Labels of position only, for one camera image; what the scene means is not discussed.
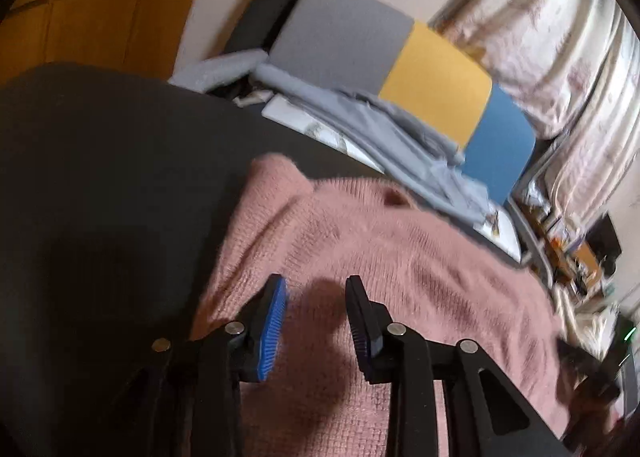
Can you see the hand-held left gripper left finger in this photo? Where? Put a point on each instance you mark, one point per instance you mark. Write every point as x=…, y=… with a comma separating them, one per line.
x=272, y=332

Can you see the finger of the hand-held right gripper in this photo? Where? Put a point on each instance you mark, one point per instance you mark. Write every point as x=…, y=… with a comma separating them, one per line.
x=587, y=369

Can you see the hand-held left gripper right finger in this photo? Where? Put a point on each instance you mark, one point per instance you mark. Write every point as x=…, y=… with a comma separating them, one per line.
x=362, y=337

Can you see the pink knitted sweater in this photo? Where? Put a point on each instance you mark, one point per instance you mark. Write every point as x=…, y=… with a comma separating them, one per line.
x=400, y=257

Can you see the cream fluffy sweater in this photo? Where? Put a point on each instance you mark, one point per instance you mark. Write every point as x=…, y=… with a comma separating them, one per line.
x=590, y=332

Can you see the cluttered wooden shelf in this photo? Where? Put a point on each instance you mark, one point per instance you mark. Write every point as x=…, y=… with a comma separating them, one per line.
x=585, y=254

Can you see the black monitor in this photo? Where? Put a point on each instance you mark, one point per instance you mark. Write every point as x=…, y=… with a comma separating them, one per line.
x=605, y=237

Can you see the light grey garment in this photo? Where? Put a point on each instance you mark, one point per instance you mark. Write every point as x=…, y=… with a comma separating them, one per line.
x=390, y=137

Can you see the pink patterned curtain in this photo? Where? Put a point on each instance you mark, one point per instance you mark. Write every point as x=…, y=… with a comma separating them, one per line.
x=590, y=152

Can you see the grey yellow blue chair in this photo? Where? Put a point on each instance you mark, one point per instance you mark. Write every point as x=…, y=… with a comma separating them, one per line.
x=435, y=82

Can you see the orange wooden wardrobe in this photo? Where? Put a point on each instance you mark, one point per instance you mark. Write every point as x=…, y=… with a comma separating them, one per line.
x=100, y=2

